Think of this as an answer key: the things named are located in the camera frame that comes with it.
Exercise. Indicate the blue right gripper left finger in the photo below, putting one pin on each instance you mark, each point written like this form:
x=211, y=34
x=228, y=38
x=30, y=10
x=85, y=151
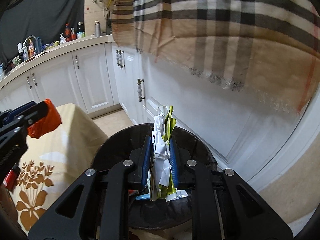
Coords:
x=147, y=149

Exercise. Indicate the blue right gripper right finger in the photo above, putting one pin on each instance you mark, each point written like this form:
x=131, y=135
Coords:
x=174, y=161

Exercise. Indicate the white snack wrapper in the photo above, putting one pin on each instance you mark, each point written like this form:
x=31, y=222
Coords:
x=159, y=165

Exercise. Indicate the yellow snack wrapper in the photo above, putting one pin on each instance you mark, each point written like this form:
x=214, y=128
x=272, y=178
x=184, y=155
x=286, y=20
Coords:
x=169, y=192

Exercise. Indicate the orange plastic bag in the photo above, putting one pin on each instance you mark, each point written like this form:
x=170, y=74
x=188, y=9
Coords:
x=47, y=124

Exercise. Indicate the red black bottle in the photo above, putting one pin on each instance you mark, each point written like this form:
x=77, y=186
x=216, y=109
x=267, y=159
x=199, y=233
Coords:
x=10, y=179

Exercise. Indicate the teal white tube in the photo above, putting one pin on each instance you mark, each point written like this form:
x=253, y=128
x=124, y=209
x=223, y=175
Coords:
x=143, y=197

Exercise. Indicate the black trash bin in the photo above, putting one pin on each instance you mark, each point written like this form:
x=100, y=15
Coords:
x=164, y=209

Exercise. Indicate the white kitchen cabinets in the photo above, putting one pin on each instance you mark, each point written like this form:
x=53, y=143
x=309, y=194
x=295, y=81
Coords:
x=263, y=144

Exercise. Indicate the floral beige tablecloth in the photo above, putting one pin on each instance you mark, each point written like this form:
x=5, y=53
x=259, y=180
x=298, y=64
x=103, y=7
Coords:
x=53, y=162

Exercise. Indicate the white blue detergent bottle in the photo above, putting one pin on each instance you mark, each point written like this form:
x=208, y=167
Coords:
x=25, y=53

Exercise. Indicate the chrome sink faucet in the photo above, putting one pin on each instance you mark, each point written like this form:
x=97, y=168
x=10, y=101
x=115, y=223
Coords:
x=36, y=43

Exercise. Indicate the orange dish soap bottle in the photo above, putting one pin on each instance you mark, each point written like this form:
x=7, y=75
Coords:
x=31, y=48

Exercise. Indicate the small white spray bottle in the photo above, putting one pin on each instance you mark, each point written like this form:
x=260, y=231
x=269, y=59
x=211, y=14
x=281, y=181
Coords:
x=62, y=39

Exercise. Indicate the dark red sauce bottle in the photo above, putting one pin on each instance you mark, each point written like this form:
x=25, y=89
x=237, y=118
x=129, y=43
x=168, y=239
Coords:
x=67, y=33

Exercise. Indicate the dark lidded jar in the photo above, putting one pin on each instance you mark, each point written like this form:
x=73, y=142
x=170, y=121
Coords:
x=80, y=30

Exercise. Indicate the black window curtain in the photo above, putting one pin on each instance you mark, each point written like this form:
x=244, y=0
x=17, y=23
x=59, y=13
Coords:
x=42, y=18

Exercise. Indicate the steel thermos bottle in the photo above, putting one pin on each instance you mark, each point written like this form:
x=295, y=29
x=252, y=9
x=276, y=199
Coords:
x=97, y=29

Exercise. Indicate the black knife block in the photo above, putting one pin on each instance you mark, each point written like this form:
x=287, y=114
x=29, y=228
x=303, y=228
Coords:
x=108, y=24

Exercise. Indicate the plaid beige blanket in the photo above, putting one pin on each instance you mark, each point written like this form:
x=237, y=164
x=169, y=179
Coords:
x=269, y=47

